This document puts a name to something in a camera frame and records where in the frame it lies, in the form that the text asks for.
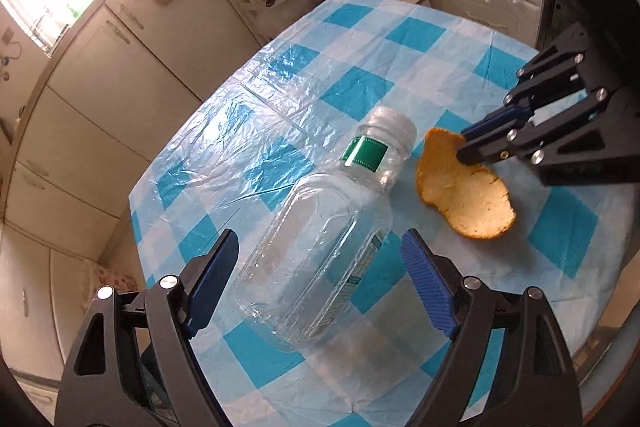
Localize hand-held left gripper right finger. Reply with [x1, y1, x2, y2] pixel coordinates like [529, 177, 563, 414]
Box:
[402, 228, 584, 427]

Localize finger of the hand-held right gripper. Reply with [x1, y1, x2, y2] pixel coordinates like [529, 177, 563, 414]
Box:
[460, 22, 596, 140]
[457, 86, 640, 187]

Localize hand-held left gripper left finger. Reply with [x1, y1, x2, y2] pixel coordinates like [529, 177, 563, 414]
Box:
[54, 228, 239, 427]

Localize large orange peel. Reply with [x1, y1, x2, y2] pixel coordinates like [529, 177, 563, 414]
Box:
[415, 127, 517, 241]

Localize clear plastic bottle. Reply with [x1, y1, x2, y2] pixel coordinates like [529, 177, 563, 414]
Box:
[234, 105, 419, 353]

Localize floral patterned cloth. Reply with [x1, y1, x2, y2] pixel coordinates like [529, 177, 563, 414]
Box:
[90, 262, 141, 296]

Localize blue checked tablecloth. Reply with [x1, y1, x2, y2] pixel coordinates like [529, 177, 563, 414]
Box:
[128, 0, 624, 427]

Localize cream kitchen counter cabinets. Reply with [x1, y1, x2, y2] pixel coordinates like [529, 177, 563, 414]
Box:
[0, 0, 266, 384]

